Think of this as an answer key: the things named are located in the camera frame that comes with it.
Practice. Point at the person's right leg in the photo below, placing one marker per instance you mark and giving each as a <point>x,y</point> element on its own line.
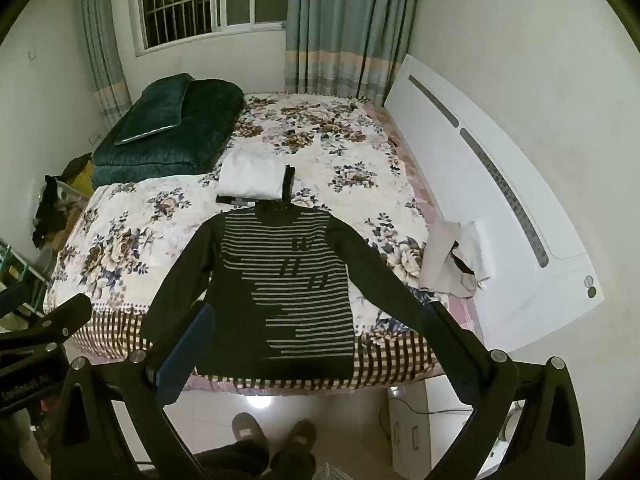
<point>295,465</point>

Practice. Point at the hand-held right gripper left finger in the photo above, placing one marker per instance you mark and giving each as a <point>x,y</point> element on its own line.
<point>186,355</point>

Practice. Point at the green storage rack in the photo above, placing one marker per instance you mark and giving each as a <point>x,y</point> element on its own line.
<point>12,265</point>

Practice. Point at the beige cloth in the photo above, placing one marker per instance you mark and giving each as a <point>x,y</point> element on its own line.
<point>440,255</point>

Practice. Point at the white floor cabinet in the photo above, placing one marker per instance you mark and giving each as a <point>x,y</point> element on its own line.
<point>415,430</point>

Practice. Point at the pile of black clothes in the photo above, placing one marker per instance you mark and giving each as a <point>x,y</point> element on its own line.
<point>50,210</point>

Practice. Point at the wide grey-green curtain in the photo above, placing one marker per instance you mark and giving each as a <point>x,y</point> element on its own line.
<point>345,25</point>

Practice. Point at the white bed headboard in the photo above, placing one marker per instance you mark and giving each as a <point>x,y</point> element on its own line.
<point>500,280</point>

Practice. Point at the small white cloth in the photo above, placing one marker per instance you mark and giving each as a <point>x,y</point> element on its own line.
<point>477,245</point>

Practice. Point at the dark green pillow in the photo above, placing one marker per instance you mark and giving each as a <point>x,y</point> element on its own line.
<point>155,107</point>

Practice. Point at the yellow box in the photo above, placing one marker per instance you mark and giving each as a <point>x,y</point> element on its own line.
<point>82,180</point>

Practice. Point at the narrow grey-green curtain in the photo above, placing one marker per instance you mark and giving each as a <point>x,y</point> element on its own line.
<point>102,45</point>

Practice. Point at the floral bed sheet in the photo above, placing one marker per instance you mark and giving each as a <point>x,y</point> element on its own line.
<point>325,160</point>

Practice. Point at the dark green folded quilt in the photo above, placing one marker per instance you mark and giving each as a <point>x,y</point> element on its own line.
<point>210,120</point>

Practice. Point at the grey slipper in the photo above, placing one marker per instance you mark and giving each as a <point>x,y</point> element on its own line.
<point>250,430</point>
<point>301,435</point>

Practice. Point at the dark striped sweater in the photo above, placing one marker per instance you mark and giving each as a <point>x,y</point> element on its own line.
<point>300,310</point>

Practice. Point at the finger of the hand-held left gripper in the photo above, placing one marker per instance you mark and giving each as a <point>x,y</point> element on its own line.
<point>70,312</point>

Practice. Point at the white folded cloth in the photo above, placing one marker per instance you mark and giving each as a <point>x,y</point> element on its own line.
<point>250,175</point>

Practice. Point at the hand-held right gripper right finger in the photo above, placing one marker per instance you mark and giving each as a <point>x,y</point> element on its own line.
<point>452,355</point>

